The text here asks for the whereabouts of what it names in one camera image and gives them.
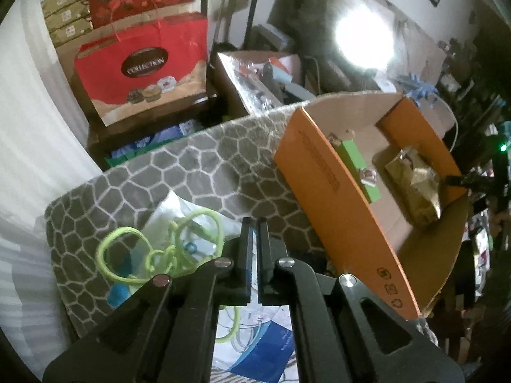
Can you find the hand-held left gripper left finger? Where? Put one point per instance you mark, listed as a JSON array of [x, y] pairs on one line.
[[245, 255]]

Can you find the orange cardboard box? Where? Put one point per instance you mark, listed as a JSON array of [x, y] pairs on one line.
[[327, 191]]

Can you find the green power bank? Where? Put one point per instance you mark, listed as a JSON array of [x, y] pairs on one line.
[[353, 159]]

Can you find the grey white patterned blanket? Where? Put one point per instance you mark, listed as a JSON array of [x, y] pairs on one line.
[[191, 167]]

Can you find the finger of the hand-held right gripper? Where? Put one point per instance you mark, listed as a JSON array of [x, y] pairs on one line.
[[475, 181]]

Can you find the blue bag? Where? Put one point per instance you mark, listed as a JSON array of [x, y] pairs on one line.
[[159, 139]]

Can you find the red Collection gift bag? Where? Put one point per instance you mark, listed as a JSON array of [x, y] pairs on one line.
[[143, 72]]

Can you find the black speaker stand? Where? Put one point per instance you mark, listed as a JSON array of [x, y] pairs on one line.
[[252, 12], [204, 4]]

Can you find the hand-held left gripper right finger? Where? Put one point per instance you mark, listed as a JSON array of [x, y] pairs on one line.
[[264, 255]]

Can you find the white blue mask packet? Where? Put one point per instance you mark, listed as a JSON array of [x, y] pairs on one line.
[[255, 343]]

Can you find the white curtain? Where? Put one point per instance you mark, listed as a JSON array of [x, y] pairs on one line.
[[36, 147]]

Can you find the gold snack packet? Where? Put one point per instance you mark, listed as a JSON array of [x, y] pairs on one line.
[[415, 187]]

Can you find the tan cardboard box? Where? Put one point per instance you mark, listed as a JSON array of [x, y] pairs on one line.
[[68, 56]]

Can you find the cluttered open cardboard box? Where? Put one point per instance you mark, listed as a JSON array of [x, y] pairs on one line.
[[255, 75]]

